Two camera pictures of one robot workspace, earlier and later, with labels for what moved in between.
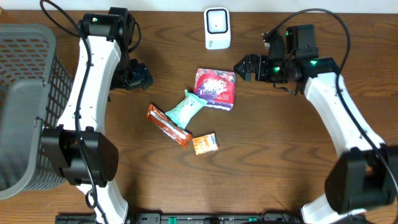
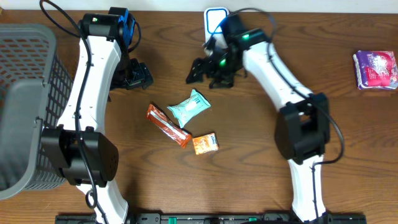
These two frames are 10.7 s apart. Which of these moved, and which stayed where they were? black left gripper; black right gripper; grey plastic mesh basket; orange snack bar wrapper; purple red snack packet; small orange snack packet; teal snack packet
Moved: black right gripper; teal snack packet; purple red snack packet
Stayed: orange snack bar wrapper; small orange snack packet; black left gripper; grey plastic mesh basket
